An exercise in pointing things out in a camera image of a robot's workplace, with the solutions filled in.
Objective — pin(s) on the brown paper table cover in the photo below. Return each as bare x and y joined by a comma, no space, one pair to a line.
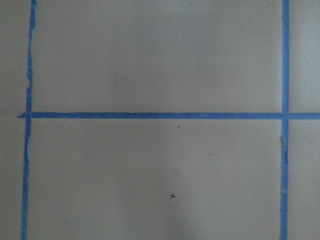
160,120

